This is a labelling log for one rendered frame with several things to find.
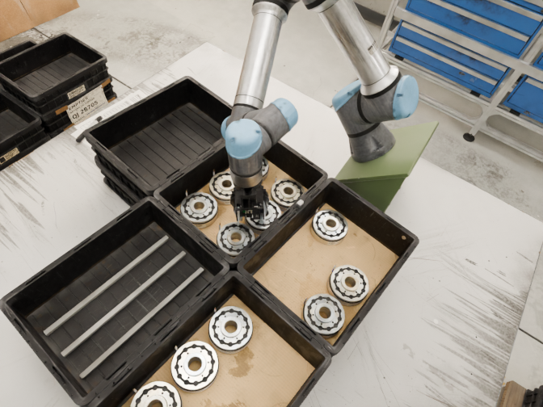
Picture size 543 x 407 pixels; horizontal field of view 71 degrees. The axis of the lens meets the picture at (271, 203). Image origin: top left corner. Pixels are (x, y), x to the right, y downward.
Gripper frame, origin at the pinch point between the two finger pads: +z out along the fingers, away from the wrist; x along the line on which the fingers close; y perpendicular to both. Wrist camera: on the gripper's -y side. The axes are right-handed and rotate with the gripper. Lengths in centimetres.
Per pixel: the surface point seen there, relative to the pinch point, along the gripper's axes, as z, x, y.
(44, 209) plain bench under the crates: 7, -64, -12
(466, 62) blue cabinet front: 55, 136, -137
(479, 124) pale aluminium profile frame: 90, 152, -118
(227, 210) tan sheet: 1.3, -6.8, -3.0
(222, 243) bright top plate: -1.8, -7.9, 9.5
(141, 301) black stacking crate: -1.0, -27.6, 23.6
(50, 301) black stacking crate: -4, -48, 23
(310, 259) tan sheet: 4.0, 15.5, 13.1
